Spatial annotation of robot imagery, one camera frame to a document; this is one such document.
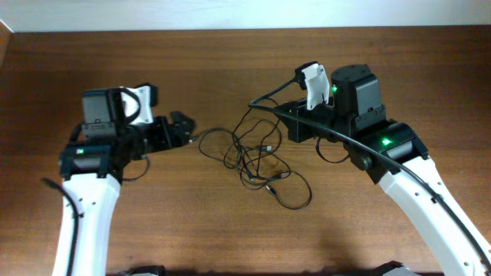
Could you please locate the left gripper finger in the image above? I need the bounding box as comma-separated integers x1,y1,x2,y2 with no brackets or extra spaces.
173,130,192,147
170,111,196,134

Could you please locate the black usb cable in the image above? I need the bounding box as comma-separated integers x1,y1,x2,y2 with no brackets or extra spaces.
189,97,313,211

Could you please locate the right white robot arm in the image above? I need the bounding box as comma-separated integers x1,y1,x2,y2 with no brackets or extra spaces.
274,62,490,275

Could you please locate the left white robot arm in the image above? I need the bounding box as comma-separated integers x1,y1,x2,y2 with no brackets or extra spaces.
44,84,196,275

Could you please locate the right camera black cable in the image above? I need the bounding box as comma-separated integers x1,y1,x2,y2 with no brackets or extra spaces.
247,77,491,265

